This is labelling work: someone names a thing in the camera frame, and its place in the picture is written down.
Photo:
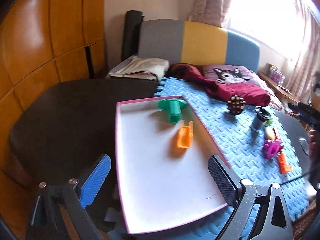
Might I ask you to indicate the purple box on table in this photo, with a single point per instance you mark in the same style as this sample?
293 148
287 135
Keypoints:
275 74

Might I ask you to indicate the pink floral curtain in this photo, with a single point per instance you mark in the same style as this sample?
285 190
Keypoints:
287 32

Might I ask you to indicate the green flanged plastic spool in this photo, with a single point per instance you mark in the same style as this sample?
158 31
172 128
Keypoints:
174 108

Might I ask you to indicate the grey yellow blue headboard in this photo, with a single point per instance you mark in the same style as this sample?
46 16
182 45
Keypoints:
196 43

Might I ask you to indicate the maroon folded blanket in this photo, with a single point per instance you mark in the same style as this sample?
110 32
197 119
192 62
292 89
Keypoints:
253 95

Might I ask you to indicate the brown wooden peg ball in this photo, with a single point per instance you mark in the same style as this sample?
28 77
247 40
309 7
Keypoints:
236 105

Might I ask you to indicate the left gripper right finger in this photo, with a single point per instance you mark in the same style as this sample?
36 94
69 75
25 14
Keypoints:
272 220

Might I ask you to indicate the pink striped duvet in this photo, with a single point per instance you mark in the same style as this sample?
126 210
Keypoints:
275 103

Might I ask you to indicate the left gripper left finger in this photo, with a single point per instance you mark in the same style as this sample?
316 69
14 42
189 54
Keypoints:
46 220

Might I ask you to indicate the wooden side table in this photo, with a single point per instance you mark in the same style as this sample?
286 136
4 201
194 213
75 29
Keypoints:
281 93

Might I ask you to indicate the black grey cylinder cup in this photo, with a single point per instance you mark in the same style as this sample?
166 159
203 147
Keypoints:
262 116

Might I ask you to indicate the green white round dispenser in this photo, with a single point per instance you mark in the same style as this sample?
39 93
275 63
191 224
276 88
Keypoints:
269 122

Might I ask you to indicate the person's right hand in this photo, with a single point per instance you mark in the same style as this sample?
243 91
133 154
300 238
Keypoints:
314 157

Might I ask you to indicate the yellow perforated oval case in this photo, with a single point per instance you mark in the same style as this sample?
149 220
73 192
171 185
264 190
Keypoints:
269 134

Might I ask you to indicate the orange half-pipe plastic piece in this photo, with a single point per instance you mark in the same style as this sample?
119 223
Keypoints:
185 135

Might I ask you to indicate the magenta flanged plastic spool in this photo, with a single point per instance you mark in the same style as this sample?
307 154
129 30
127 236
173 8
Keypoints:
271 148

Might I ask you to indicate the orange L-shaped block piece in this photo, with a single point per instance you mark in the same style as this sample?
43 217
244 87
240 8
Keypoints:
283 165

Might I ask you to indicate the red plastic block piece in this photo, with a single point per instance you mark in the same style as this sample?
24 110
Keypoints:
275 133

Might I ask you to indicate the black rolled mat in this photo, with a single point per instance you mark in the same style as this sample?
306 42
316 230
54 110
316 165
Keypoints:
131 32

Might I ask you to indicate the pink cat print pillow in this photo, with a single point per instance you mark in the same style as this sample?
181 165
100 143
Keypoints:
229 74

